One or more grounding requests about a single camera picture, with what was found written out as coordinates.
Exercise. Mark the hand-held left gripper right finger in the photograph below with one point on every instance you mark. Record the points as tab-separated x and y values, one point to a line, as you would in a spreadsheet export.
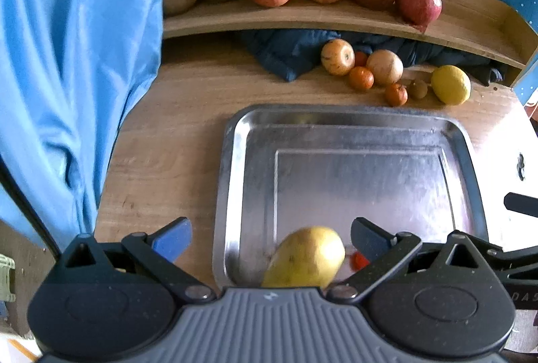
366	239

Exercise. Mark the small brown kiwi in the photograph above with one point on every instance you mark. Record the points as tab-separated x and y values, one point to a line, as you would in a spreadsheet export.
418	89

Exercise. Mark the light blue cloth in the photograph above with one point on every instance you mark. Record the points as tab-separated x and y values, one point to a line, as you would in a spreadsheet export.
71	73

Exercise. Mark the small black object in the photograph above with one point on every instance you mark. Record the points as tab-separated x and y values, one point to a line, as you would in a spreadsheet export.
521	166

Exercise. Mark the dark blue cloth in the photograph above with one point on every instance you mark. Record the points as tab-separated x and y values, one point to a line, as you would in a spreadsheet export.
290	49

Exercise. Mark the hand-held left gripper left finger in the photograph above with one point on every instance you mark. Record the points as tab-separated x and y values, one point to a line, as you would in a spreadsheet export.
172	240

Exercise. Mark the yellow lemon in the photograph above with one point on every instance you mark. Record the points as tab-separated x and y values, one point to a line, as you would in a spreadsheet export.
450	85

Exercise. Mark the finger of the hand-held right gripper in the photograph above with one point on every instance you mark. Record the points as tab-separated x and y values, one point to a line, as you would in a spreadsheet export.
523	204
521	264

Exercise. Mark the pale round pear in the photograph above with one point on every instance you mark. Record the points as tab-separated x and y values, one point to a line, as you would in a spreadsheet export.
384	67

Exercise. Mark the wooden shelf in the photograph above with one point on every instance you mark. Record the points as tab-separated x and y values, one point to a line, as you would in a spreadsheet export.
294	16

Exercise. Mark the red cherry tomato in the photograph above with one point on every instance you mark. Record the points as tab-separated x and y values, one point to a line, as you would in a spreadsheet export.
396	94
360	59
361	78
359	261

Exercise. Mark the pale green crate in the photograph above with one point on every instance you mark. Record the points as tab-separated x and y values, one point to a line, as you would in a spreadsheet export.
6	277

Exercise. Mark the metal tray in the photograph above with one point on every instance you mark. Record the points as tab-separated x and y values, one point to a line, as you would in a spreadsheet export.
357	178

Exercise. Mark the small yellow-red apple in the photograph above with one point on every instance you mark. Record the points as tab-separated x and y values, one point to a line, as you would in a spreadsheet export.
337	57

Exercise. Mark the yellow-green mango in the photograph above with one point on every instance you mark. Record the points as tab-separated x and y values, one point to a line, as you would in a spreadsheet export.
307	258

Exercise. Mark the black frame bar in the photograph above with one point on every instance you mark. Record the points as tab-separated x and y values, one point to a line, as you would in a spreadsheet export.
29	211

